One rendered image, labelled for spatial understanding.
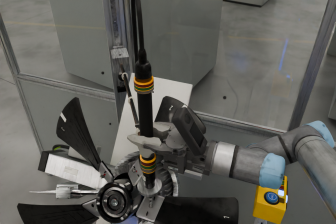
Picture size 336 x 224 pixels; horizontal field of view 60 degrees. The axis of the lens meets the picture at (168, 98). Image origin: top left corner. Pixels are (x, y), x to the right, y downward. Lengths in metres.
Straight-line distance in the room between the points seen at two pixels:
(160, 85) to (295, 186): 0.99
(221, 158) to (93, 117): 1.36
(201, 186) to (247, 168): 1.30
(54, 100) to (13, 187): 1.00
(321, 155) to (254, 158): 0.13
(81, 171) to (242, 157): 0.67
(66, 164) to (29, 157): 1.80
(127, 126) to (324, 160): 0.77
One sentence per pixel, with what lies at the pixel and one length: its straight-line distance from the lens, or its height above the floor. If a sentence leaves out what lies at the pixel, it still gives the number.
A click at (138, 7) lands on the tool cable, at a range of 0.57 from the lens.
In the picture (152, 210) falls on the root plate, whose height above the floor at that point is 1.18.
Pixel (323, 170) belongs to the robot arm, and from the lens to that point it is 0.62.
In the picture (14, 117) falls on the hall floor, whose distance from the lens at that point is 3.52.
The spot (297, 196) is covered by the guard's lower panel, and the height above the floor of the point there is 0.59.
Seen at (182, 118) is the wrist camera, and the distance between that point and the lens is 0.63.
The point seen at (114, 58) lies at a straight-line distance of 1.25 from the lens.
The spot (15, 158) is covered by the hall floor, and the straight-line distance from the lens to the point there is 3.03.
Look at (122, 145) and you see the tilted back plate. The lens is 1.20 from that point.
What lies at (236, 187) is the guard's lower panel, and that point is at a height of 0.52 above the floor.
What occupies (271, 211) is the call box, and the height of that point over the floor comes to 1.05.
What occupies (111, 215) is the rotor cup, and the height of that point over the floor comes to 1.19.
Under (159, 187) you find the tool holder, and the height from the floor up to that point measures 1.29.
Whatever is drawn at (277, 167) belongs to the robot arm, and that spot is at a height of 1.50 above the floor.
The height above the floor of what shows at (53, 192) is 1.07.
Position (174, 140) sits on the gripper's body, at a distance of 0.69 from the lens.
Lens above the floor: 1.97
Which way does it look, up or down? 35 degrees down
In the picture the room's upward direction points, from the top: straight up
